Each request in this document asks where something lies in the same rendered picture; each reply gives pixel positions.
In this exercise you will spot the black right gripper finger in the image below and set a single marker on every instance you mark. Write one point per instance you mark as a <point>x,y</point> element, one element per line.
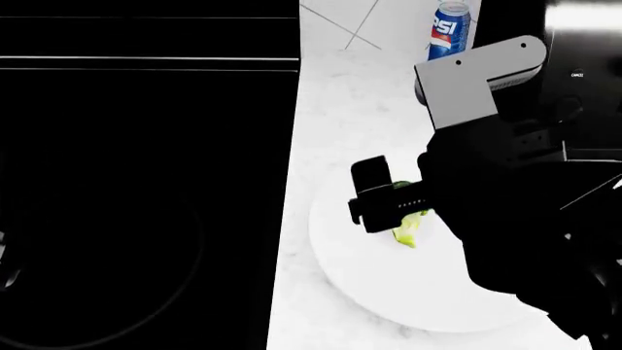
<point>373,197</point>

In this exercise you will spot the green lettuce piece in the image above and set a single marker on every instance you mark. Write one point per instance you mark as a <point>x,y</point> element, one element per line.
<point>407,229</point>

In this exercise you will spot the white round plate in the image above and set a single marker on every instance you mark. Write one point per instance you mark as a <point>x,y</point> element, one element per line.
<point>389,284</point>

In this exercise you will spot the blue Pepsi soda can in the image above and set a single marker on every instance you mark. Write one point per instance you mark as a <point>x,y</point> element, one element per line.
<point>449,33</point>

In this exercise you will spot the black glass cooktop stove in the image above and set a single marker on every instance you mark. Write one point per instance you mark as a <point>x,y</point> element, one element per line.
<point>146,146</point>

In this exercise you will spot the grey L-shaped camera bracket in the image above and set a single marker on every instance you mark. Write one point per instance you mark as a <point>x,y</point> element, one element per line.
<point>459,85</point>

